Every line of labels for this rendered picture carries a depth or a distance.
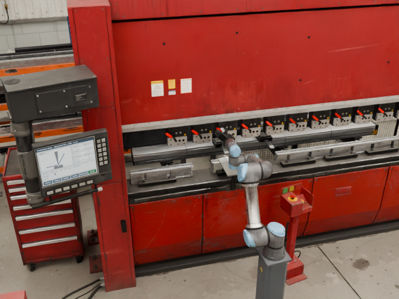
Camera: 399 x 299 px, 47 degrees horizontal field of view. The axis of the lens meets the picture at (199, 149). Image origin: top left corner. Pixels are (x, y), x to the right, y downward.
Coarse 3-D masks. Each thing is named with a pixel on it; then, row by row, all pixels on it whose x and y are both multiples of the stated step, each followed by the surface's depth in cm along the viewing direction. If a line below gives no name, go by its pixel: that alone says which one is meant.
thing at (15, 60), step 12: (24, 48) 478; (36, 48) 479; (48, 48) 482; (60, 48) 487; (0, 60) 455; (12, 60) 445; (24, 60) 445; (36, 60) 449; (48, 60) 452; (60, 60) 456; (72, 60) 460
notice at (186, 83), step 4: (180, 80) 331; (184, 80) 331; (188, 80) 332; (180, 84) 332; (184, 84) 333; (188, 84) 334; (180, 88) 334; (184, 88) 335; (188, 88) 335; (180, 92) 335; (184, 92) 336; (188, 92) 337
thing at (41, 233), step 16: (16, 160) 375; (16, 176) 351; (16, 192) 358; (64, 192) 366; (16, 208) 362; (48, 208) 372; (64, 208) 376; (16, 224) 371; (32, 224) 375; (48, 224) 379; (64, 224) 381; (80, 224) 410; (32, 240) 382; (48, 240) 385; (64, 240) 388; (80, 240) 394; (32, 256) 390; (48, 256) 394; (64, 256) 398; (80, 256) 402
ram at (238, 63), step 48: (144, 48) 313; (192, 48) 322; (240, 48) 331; (288, 48) 340; (336, 48) 350; (384, 48) 361; (144, 96) 330; (192, 96) 339; (240, 96) 349; (288, 96) 360; (336, 96) 371; (384, 96) 383
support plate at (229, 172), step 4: (220, 160) 371; (224, 160) 371; (224, 164) 366; (228, 164) 366; (224, 168) 360; (228, 168) 360; (228, 172) 355; (232, 172) 355; (236, 172) 355; (228, 176) 352
